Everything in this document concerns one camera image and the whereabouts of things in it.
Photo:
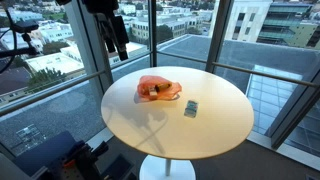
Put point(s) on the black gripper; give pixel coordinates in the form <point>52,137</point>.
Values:
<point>110,25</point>

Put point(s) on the blue and white container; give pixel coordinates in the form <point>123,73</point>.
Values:
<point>191,109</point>

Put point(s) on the blue robot base cart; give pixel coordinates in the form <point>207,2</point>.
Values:
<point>63,157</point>

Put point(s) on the orange plastic bag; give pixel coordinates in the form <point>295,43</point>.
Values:
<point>148,81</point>

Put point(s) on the white item in bag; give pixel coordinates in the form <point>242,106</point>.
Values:
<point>153,93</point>

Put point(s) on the yellow item in bag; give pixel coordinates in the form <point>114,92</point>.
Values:
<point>163,86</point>

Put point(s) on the round white table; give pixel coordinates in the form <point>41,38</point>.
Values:
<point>171,140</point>

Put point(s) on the metal window railing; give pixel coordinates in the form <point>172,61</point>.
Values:
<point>4,110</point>

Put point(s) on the black camera on stand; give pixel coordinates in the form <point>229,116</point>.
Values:
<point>24,28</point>

